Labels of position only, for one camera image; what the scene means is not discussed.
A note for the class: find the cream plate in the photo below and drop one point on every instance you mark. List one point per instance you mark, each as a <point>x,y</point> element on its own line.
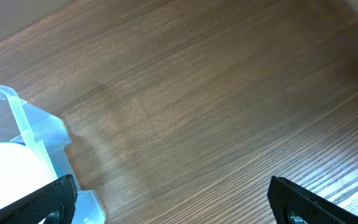
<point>21,172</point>

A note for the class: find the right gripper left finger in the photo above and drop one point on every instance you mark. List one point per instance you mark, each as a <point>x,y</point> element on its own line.
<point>53,203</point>

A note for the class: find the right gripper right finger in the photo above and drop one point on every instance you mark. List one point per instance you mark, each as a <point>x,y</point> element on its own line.
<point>291,204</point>

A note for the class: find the clear plastic storage container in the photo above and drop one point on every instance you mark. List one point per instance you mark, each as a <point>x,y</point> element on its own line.
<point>44,133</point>

